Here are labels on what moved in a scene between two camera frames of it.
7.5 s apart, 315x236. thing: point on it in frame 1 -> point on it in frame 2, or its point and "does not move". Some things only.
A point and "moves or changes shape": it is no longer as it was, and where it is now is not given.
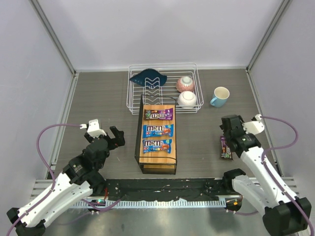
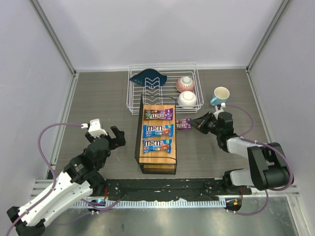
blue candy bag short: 157,145 does not move
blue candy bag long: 158,131 does not move
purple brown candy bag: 226,151 moves or changes shape
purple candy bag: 159,114 does not move
